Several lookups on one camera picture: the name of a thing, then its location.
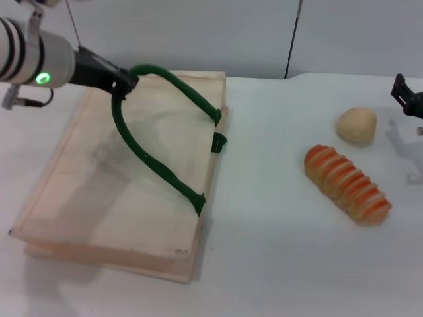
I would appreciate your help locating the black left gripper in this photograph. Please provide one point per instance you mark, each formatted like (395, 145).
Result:
(92, 72)

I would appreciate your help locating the beige canvas tote bag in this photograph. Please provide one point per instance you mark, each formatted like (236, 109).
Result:
(99, 204)

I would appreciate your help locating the round egg yolk pastry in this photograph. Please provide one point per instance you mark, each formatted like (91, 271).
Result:
(356, 125)

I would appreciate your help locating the orange striped bread loaf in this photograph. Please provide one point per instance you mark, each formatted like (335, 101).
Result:
(347, 181)

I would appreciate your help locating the dark green vegetable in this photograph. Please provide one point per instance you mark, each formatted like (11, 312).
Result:
(125, 132)

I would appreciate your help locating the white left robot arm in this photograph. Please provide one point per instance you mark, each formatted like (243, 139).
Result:
(33, 59)

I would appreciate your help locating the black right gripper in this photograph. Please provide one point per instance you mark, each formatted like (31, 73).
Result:
(415, 105)

